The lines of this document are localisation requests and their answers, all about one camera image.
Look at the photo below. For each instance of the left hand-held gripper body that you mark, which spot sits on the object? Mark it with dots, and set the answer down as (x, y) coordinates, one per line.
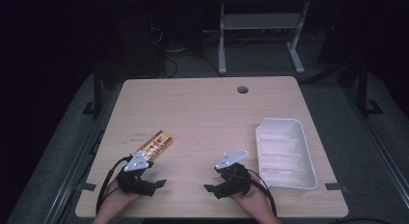
(137, 162)

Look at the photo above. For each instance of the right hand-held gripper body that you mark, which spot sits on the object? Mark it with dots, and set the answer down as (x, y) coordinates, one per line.
(236, 179)

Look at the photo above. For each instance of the yellow snack box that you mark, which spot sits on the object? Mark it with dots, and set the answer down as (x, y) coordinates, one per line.
(156, 143)

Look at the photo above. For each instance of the white plastic bin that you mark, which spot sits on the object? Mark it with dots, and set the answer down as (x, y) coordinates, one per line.
(283, 153)

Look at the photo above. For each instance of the person's right hand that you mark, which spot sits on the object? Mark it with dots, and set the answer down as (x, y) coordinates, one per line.
(254, 198)

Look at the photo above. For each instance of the person's left hand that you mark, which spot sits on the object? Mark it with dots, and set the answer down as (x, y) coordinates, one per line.
(120, 197)

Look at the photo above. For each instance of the black tape strip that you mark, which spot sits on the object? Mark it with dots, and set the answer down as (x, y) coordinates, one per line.
(86, 186)
(336, 186)

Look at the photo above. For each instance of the black metal stand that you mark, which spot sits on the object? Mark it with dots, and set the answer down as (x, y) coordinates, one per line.
(363, 89)
(97, 89)

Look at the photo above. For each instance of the white metal table frame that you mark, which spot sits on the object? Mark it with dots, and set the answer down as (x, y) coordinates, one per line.
(262, 22)

